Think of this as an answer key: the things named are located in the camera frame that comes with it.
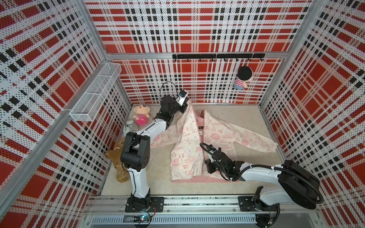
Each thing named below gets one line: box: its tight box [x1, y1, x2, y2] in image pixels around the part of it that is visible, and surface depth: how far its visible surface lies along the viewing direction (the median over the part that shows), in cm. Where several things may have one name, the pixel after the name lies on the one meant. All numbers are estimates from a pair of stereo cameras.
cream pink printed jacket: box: [150, 102, 278, 183], surface depth 92 cm
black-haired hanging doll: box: [233, 65, 254, 91], surface depth 100 cm
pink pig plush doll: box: [132, 104, 151, 126], surface depth 110 cm
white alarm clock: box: [122, 119, 135, 138], surface depth 95 cm
